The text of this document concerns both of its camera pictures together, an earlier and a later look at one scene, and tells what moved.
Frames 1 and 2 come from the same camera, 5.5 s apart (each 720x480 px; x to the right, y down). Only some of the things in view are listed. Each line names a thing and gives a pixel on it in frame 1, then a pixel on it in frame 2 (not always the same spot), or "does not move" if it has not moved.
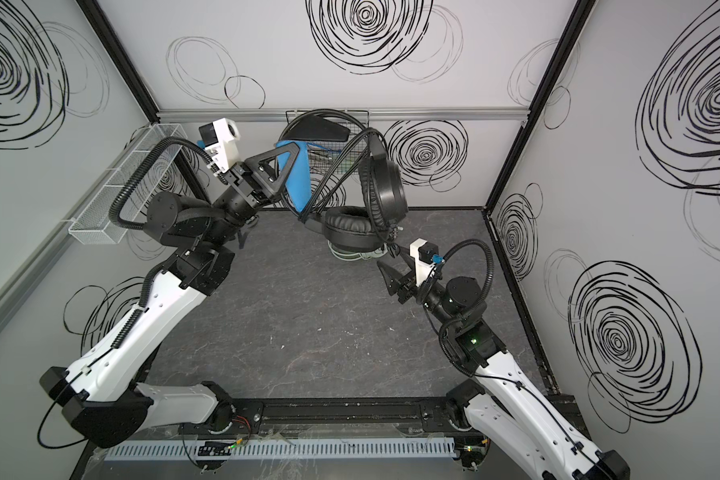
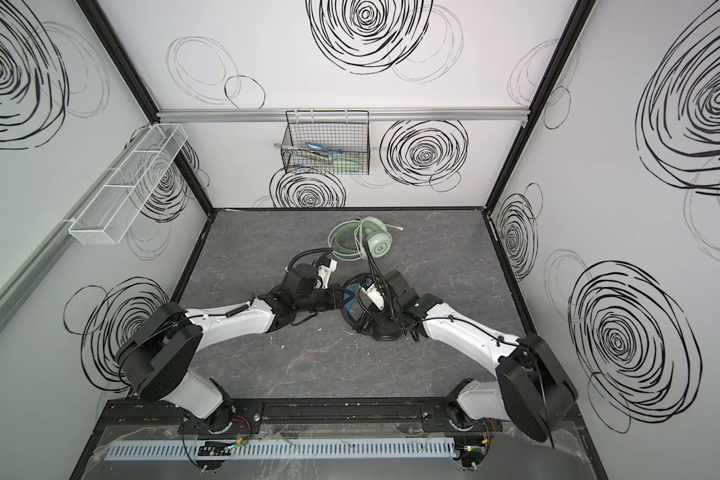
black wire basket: (330, 157) does not move
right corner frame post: (573, 28) does not move
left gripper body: (252, 186) → (329, 297)
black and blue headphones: (344, 182) → (366, 306)
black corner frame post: (107, 35) does not move
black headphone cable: (326, 175) → (380, 276)
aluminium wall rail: (376, 115) does not move
